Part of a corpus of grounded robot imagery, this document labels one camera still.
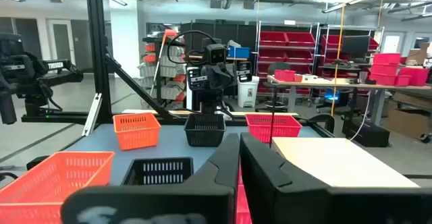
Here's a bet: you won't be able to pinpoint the large black plastic basket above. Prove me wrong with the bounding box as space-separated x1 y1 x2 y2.
121 157 194 186

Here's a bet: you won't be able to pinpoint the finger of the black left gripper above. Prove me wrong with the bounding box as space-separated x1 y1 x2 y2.
237 61 253 83
186 66 209 91

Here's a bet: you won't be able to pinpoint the blue box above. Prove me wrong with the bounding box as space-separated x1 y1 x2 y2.
227 46 251 59

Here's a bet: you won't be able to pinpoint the wooden top work table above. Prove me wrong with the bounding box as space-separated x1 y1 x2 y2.
266 74 432 127

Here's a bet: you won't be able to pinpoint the red plastic bin stack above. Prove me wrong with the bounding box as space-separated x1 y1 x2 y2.
370 53 402 86

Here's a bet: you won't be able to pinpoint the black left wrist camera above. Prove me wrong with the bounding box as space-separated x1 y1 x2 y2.
205 43 227 65

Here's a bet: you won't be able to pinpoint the black box on floor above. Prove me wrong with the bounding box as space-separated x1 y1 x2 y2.
342 117 392 148

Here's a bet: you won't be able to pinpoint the large orange plastic basket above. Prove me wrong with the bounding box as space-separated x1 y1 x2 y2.
0 151 115 224

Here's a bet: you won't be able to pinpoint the white trash bin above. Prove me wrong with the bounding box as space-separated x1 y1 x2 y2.
237 76 260 109

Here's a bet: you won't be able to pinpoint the black frame wooden shelf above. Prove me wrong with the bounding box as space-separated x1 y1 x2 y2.
269 82 421 188

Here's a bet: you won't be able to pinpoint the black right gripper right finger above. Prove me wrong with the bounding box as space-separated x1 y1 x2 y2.
239 132 432 224

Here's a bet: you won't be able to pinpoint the grey orange parts bin rack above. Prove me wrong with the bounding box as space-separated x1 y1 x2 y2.
138 30 187 110

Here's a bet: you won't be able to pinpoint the small black plastic basket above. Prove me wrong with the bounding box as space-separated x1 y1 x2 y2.
184 113 226 147

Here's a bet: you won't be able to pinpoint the brown cardboard box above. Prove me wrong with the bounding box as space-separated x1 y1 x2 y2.
387 108 431 140
406 42 431 66

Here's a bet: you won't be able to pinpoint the small red plastic basket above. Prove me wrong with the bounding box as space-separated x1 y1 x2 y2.
245 114 303 144

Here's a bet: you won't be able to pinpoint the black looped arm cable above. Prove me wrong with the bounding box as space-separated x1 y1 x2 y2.
167 30 217 65

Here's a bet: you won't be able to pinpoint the small red plastic bin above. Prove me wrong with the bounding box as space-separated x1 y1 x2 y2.
274 69 304 82

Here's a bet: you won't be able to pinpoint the black aluminium frame post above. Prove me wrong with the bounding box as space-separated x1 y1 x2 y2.
22 0 183 125

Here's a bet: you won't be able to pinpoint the metal rack with red bins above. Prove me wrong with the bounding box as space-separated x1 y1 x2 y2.
256 20 321 95
319 24 384 80

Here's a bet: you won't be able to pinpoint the small orange plastic basket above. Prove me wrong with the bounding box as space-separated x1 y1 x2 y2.
113 112 162 150

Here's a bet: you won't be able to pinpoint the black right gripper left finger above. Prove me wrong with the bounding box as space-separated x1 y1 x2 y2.
60 132 241 224

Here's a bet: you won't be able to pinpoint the black office chair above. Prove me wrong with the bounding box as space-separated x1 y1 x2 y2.
262 61 292 113

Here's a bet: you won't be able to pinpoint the black storage cabinets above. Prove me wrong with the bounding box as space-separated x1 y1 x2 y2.
180 18 257 53

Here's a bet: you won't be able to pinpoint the large red plastic basket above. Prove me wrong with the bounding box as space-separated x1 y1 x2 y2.
236 169 253 224

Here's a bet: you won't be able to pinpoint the yellow hanging cable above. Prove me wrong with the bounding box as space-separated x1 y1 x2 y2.
330 0 348 117

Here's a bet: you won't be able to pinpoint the black computer monitor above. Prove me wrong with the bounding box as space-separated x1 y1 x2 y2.
340 34 371 55

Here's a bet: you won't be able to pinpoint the white pole orange head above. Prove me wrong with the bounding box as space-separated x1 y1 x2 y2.
150 29 178 96

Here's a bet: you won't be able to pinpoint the white flat strip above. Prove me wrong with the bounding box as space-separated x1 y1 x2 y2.
82 92 103 137

